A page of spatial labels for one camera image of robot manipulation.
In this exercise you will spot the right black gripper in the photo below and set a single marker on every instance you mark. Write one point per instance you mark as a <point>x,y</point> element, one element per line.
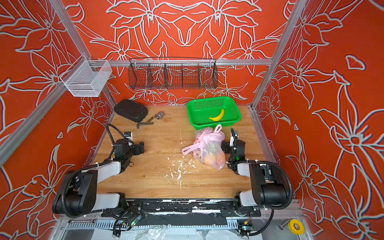
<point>227,147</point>

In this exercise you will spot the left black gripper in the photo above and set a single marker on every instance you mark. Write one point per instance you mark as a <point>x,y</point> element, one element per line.
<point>137,148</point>

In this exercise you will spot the pink plastic bag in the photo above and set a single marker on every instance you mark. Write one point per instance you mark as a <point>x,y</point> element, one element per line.
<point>207,147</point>

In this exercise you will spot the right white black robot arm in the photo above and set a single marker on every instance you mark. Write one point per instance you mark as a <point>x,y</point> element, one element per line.
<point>271,187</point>

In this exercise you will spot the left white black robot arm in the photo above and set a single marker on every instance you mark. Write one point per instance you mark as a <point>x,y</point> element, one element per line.
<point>78,193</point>

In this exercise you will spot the yellow banana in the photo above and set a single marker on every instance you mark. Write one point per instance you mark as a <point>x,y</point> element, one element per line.
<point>218,117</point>

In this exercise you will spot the black oval tray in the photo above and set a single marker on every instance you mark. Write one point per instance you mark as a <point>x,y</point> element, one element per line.
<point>131,110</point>

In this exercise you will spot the metal hand tool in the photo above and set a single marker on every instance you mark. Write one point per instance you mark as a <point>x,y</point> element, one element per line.
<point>158,116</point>

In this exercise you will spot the green plastic basket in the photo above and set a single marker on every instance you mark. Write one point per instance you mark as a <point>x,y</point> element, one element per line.
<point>200,110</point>

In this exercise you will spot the yellow tape roll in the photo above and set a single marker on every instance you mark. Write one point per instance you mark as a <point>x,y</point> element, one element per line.
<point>296,227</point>

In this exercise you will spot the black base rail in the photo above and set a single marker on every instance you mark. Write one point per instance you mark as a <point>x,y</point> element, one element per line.
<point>185,212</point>

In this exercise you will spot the black wire wall basket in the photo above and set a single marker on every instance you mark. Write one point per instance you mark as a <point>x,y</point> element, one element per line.
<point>173,73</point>

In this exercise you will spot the white wire wall basket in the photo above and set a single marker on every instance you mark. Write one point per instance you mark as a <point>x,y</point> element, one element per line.
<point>84,80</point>

